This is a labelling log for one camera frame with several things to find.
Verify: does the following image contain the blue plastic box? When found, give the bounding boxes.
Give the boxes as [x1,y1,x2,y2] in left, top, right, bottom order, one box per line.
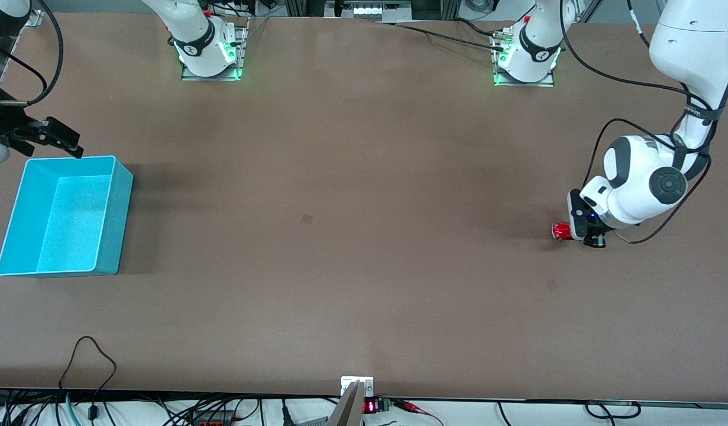
[0,155,134,277]

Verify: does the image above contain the grey camera mount bar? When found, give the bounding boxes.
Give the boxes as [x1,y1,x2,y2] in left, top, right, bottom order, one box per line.
[326,381,365,426]

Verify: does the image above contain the black cable on table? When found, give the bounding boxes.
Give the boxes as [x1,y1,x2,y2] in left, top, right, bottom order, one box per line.
[370,20,507,53]

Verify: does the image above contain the black device with lit panel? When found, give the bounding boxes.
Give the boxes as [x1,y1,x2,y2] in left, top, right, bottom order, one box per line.
[325,0,413,23]

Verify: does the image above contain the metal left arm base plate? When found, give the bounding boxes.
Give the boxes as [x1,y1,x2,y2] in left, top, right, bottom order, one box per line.
[491,27,556,88]

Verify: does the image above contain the grey power strip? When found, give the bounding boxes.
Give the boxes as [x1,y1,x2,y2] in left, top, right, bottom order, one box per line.
[189,409,235,426]

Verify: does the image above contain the coiled black cable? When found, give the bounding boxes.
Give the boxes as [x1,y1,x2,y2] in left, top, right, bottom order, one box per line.
[584,401,642,420]

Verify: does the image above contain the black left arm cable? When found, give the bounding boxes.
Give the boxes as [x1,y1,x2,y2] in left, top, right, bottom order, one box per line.
[560,0,713,245]

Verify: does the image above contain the red clip lead wires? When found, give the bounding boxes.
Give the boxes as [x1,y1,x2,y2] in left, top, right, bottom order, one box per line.
[392,399,445,426]

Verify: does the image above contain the white metal bracket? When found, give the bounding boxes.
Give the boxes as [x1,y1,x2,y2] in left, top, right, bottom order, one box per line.
[341,376,374,398]

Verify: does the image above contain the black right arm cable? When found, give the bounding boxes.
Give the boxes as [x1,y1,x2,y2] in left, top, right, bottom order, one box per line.
[0,0,64,107]

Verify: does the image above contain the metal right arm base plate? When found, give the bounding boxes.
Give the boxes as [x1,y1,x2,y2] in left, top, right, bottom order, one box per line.
[181,17,250,82]

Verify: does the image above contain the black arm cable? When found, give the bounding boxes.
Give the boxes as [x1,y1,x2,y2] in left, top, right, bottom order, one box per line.
[0,0,64,107]
[560,0,713,245]

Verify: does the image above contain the looped thin black cable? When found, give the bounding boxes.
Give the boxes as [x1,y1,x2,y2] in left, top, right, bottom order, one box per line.
[59,335,118,422]

